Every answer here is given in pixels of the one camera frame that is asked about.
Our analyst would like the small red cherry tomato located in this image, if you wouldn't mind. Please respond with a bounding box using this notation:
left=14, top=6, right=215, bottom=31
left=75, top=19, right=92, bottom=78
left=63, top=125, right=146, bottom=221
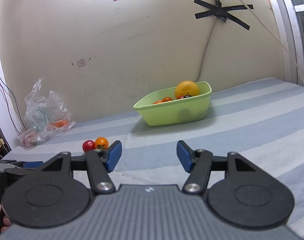
left=82, top=140, right=96, bottom=153

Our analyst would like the orange cherry tomato with stem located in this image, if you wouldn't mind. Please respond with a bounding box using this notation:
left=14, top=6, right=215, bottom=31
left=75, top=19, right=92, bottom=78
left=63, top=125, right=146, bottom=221
left=95, top=137, right=109, bottom=150

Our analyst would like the clear plastic bag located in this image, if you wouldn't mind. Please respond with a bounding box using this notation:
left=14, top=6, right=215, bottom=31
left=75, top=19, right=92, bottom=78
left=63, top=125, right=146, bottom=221
left=18, top=79, right=77, bottom=147

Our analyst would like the light green plastic basket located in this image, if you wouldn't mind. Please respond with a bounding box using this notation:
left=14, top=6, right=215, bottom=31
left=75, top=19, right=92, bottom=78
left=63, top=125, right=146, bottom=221
left=134, top=81, right=212, bottom=127

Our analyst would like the large yellow orange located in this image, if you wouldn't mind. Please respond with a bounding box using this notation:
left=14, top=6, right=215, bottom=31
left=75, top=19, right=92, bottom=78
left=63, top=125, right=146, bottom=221
left=174, top=81, right=200, bottom=98

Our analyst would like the black tape cross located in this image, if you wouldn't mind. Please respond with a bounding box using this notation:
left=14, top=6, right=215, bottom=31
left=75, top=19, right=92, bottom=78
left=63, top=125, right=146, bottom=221
left=194, top=0, right=254, bottom=30

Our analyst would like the black wall cable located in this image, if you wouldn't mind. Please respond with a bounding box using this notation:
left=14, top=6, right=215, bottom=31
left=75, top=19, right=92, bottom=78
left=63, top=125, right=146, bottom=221
left=0, top=60, right=28, bottom=136

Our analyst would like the wall sticker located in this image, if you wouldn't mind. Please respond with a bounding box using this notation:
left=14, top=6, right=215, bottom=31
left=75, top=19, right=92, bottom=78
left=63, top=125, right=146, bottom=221
left=77, top=59, right=86, bottom=67

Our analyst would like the grey wall cable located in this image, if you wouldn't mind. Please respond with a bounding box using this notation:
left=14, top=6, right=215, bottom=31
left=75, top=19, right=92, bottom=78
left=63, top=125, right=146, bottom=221
left=195, top=17, right=218, bottom=82

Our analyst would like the window frame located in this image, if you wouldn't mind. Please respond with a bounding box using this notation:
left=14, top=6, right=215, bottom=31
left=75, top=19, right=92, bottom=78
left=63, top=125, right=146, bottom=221
left=269, top=0, right=304, bottom=86

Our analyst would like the white cable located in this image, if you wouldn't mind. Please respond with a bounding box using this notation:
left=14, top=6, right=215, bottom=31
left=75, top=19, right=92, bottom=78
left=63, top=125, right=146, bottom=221
left=214, top=0, right=304, bottom=87

